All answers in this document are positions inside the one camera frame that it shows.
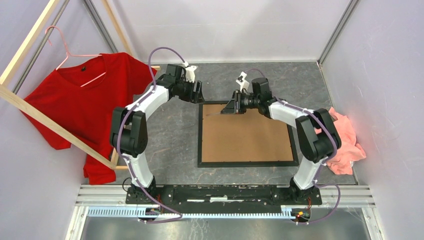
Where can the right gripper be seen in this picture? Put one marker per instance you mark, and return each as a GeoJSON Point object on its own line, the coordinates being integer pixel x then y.
{"type": "Point", "coordinates": [234, 105]}

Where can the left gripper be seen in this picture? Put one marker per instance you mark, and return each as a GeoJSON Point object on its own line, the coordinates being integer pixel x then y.
{"type": "Point", "coordinates": [196, 97]}

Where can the black picture frame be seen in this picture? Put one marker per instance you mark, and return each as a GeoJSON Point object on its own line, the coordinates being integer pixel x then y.
{"type": "Point", "coordinates": [243, 140]}

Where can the yellow handled screwdriver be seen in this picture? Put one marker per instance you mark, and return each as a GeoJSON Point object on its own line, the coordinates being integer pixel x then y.
{"type": "Point", "coordinates": [213, 114]}

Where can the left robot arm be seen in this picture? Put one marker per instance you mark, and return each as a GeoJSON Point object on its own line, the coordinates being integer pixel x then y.
{"type": "Point", "coordinates": [129, 131]}

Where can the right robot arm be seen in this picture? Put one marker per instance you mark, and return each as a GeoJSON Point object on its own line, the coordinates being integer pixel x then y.
{"type": "Point", "coordinates": [317, 135]}

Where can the red t-shirt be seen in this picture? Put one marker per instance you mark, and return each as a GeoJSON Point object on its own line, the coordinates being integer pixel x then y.
{"type": "Point", "coordinates": [86, 112]}

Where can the pink cloth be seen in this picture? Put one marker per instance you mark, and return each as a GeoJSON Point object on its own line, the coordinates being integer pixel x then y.
{"type": "Point", "coordinates": [350, 151]}

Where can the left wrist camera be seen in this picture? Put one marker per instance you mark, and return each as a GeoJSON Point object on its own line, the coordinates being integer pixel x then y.
{"type": "Point", "coordinates": [190, 75]}

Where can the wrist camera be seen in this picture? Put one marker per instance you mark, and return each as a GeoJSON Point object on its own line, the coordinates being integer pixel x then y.
{"type": "Point", "coordinates": [190, 75]}
{"type": "Point", "coordinates": [242, 82]}

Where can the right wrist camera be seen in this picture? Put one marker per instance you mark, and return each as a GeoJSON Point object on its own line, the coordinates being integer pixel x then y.
{"type": "Point", "coordinates": [242, 82]}

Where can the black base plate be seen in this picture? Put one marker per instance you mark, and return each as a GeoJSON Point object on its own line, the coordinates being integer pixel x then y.
{"type": "Point", "coordinates": [223, 199]}

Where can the white cable duct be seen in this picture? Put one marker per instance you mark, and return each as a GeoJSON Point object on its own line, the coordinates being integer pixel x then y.
{"type": "Point", "coordinates": [145, 212]}

